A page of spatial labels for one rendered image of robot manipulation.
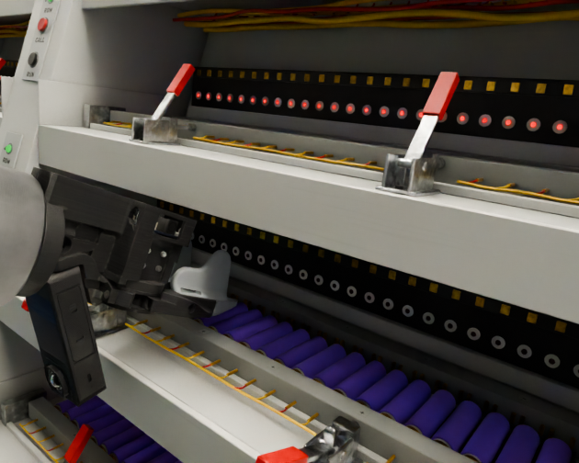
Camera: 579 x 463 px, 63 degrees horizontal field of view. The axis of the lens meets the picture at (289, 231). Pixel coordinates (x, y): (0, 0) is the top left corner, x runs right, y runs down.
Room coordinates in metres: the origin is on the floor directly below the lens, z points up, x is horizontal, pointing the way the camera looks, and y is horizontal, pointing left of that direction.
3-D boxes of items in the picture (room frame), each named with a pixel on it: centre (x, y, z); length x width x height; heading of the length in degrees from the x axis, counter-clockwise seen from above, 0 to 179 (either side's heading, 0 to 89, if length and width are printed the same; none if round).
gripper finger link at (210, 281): (0.43, 0.05, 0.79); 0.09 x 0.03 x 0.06; 136
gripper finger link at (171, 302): (0.39, 0.08, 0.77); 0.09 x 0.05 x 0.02; 136
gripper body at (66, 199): (0.36, 0.14, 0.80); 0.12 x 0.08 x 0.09; 143
